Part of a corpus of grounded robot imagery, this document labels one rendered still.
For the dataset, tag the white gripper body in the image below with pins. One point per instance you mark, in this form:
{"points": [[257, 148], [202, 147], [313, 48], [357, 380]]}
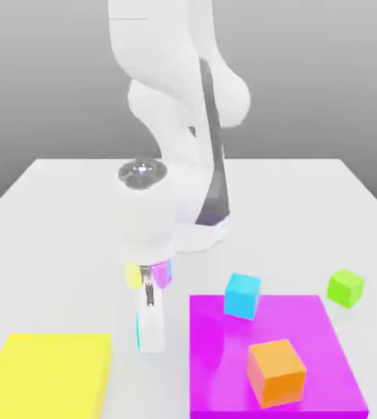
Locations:
{"points": [[152, 330]]}

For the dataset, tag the small cyan cube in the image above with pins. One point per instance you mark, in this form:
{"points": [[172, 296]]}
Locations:
{"points": [[138, 330], [241, 296]]}

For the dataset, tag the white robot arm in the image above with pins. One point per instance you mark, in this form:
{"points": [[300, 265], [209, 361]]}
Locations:
{"points": [[162, 108]]}

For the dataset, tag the small orange cube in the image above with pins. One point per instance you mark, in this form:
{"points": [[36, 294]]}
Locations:
{"points": [[278, 373]]}

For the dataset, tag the small green cube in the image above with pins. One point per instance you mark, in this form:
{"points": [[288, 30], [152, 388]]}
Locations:
{"points": [[345, 288]]}

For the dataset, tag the large magenta box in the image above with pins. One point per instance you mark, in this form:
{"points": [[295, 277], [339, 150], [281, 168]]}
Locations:
{"points": [[214, 370]]}

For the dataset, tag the large yellow box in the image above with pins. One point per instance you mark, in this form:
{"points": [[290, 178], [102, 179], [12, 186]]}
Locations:
{"points": [[47, 373]]}

